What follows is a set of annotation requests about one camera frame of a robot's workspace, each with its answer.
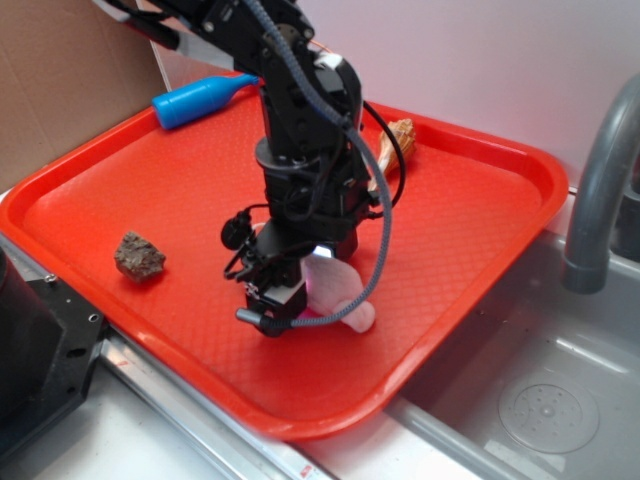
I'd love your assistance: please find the brown spiral seashell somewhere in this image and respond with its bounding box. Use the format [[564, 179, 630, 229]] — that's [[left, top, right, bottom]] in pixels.
[[377, 118, 416, 196]]

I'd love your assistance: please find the brown rough rock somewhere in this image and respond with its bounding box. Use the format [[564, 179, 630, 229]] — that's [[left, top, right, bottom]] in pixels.
[[114, 231, 166, 284]]

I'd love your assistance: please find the blue plastic bottle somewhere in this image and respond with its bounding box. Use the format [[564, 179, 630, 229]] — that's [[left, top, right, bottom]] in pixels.
[[151, 74, 259, 129]]

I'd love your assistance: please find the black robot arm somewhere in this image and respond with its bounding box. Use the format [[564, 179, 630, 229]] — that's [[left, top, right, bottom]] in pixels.
[[97, 1, 377, 265]]

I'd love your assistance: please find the grey braided cable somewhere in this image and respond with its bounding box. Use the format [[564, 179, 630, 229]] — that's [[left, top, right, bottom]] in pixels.
[[242, 0, 396, 330]]

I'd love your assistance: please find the brown cardboard panel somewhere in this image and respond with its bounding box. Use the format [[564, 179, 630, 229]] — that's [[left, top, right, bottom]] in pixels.
[[1, 1, 165, 191]]

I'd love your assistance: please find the red plastic tray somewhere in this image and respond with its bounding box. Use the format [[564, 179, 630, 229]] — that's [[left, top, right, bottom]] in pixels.
[[1, 89, 568, 441]]

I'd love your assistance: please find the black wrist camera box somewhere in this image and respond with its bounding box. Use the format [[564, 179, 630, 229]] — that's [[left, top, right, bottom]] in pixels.
[[235, 271, 307, 338]]

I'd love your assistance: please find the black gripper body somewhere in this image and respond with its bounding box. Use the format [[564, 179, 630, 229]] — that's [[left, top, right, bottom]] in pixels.
[[222, 149, 377, 280]]

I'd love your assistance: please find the grey toy sink basin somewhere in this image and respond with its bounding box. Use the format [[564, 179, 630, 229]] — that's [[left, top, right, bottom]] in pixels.
[[388, 233, 639, 479]]

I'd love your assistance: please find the grey toy faucet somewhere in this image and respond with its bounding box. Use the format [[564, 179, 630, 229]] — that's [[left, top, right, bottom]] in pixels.
[[561, 75, 639, 294]]

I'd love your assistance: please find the pink plush bunny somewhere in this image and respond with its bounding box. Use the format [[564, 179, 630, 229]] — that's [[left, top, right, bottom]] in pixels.
[[302, 255, 376, 333]]

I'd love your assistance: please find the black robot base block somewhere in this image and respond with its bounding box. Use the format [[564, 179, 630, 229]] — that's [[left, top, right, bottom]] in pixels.
[[1, 252, 105, 462]]

